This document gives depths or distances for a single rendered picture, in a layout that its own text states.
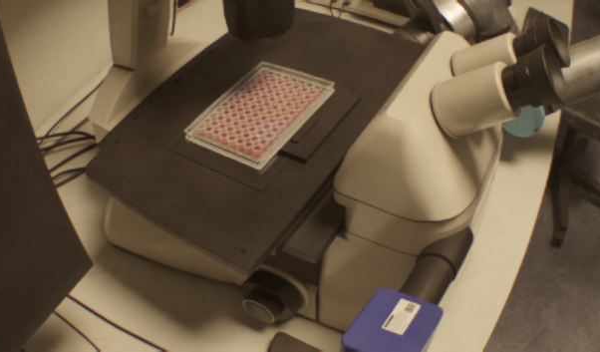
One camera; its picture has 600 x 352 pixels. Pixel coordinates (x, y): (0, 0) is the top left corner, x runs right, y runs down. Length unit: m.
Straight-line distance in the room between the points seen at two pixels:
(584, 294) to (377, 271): 1.31
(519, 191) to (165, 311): 0.53
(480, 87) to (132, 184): 0.32
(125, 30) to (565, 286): 1.48
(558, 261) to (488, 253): 1.07
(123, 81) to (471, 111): 0.42
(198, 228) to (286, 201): 0.07
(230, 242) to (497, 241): 0.40
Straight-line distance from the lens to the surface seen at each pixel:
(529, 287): 1.68
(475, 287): 0.70
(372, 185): 0.45
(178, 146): 0.56
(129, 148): 0.57
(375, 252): 0.50
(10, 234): 0.44
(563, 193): 1.85
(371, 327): 0.41
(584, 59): 0.78
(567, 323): 1.66
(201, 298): 0.69
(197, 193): 0.51
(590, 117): 1.60
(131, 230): 0.72
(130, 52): 0.66
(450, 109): 0.43
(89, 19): 1.07
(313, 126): 0.55
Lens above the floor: 1.31
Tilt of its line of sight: 43 degrees down
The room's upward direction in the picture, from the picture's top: 4 degrees counter-clockwise
